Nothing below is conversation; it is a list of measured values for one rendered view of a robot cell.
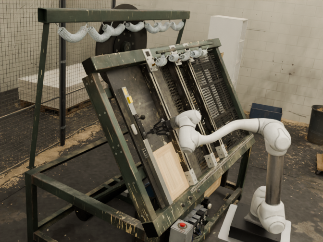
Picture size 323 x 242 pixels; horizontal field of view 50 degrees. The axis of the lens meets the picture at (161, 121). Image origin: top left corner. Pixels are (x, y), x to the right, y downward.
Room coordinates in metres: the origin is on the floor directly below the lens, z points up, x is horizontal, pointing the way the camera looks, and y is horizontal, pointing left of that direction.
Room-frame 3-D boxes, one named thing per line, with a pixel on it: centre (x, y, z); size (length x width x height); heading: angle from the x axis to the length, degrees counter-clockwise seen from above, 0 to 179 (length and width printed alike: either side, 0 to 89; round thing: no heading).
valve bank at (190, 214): (2.39, -0.37, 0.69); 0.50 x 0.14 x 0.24; 150
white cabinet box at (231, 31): (6.75, -1.05, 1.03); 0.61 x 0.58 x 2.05; 160
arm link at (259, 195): (2.26, -0.82, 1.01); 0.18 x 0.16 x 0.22; 4
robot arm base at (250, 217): (2.29, -0.83, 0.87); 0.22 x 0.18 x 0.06; 150
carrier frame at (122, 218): (3.30, 0.01, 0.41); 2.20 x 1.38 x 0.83; 150
